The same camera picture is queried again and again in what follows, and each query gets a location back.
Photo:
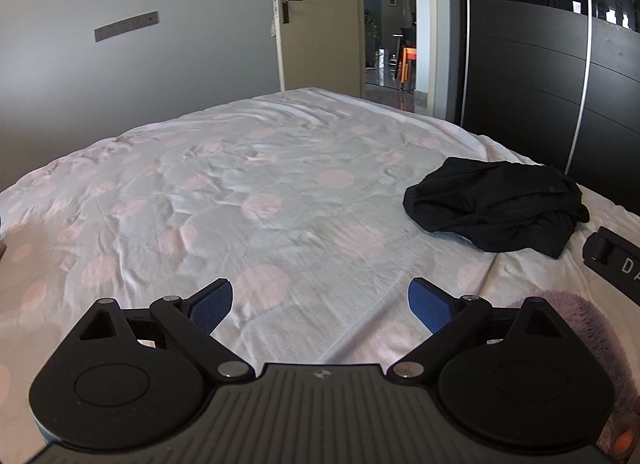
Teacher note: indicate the black wardrobe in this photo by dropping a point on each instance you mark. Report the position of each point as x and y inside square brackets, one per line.
[558, 82]

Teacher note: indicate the beige bedroom door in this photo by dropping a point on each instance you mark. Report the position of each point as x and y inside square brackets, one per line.
[322, 47]

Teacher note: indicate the black door handle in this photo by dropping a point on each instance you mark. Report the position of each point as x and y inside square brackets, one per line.
[285, 10]

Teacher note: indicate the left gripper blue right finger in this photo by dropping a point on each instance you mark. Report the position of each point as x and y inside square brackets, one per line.
[455, 324]

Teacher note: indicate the grey wall plate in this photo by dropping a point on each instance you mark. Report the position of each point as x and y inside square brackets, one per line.
[123, 26]

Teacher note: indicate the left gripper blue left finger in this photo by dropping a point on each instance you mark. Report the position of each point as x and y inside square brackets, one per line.
[188, 324]

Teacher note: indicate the orange stool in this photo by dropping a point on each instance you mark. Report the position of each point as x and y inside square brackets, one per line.
[406, 67]

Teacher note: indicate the black shorts garment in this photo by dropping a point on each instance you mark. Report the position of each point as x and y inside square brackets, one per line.
[499, 206]

